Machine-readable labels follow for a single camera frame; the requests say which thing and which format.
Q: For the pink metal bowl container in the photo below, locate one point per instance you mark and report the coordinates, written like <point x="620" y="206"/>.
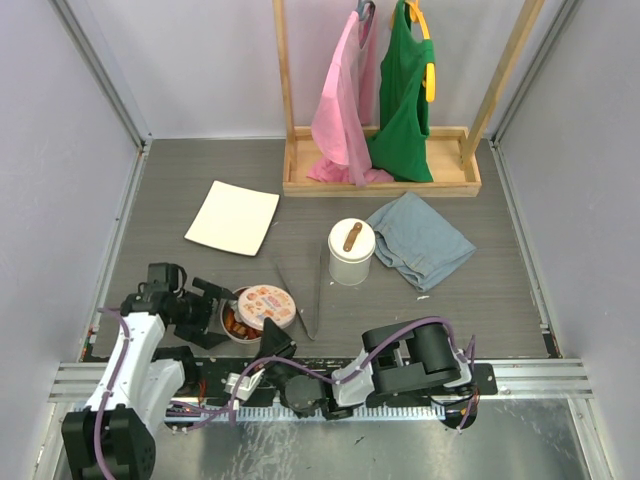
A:
<point x="233" y="304"/>

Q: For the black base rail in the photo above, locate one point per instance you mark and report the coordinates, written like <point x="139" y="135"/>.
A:
<point x="205" y="380"/>

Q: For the tall white cylinder container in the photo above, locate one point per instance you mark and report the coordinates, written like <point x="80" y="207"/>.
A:
<point x="349" y="272"/>

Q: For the green hanging tank top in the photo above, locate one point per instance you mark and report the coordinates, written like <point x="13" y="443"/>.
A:
<point x="400" y="145"/>

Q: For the food pieces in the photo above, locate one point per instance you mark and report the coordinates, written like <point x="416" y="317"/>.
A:
<point x="237" y="329"/>

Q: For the metal tongs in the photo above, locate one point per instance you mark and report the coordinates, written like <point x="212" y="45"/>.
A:
<point x="310" y="315"/>

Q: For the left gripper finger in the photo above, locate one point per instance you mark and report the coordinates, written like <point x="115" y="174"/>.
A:
<point x="204" y="340"/>
<point x="210" y="292"/>

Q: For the pink hanging shirt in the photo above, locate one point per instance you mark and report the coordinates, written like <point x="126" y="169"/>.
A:
<point x="346" y="107"/>

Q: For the white lid with brown strap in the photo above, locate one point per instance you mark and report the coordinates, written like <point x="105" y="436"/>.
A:
<point x="351" y="240"/>

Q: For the metal lid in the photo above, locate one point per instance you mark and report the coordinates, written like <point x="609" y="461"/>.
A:
<point x="266" y="306"/>

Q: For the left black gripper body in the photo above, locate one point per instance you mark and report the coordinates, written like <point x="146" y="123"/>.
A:
<point x="193" y="311"/>

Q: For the white square plate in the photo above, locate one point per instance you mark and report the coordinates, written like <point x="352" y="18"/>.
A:
<point x="233" y="219"/>

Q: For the grey clothes hanger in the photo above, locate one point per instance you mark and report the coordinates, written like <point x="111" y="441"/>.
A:
<point x="365" y="8"/>

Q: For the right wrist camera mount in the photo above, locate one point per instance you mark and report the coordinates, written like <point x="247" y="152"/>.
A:
<point x="243" y="386"/>

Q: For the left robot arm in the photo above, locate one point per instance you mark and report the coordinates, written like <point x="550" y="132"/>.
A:
<point x="113" y="435"/>

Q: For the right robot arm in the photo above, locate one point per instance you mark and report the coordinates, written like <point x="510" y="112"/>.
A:
<point x="410" y="360"/>

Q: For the blue denim shorts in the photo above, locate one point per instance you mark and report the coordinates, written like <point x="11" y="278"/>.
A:
<point x="414" y="239"/>

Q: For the wooden clothes rack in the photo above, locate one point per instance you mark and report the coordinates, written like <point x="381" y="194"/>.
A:
<point x="372" y="132"/>

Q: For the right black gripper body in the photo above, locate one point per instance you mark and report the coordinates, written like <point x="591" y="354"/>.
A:
<point x="279" y="374"/>

